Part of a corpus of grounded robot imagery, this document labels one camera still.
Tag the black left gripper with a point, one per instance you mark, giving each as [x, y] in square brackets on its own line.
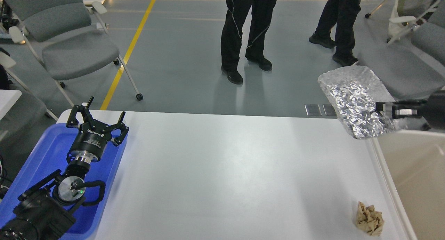
[89, 140]

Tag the grey chair right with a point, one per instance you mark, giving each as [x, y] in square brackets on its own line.
[413, 68]

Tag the white chair far right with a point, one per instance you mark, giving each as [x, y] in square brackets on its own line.
[406, 16]

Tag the white table at left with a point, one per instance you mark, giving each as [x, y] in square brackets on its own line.
[7, 99]

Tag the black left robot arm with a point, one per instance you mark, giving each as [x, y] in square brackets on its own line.
[62, 190]

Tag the blue plastic tray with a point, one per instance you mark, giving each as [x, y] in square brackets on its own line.
[48, 156]

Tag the left metal floor plate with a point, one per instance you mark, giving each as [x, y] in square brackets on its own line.
[313, 110]

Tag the crumpled brown paper ball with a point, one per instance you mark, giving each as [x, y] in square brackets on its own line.
[369, 220]

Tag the metal floor plate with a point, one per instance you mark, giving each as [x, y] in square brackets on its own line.
[313, 110]
[329, 110]

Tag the grey chair far left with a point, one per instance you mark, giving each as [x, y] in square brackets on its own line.
[26, 111]

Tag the aluminium foil tray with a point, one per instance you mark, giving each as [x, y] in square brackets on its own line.
[353, 92]

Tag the beige plastic bin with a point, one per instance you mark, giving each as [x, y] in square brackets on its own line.
[413, 165]

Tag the right metal floor plate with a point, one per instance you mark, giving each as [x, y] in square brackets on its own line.
[329, 110]

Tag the grey chair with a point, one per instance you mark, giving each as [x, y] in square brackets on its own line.
[75, 39]
[413, 68]
[26, 111]

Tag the person in black trousers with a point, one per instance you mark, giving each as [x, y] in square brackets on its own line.
[335, 30]

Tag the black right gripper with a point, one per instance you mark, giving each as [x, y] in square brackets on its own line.
[411, 108]

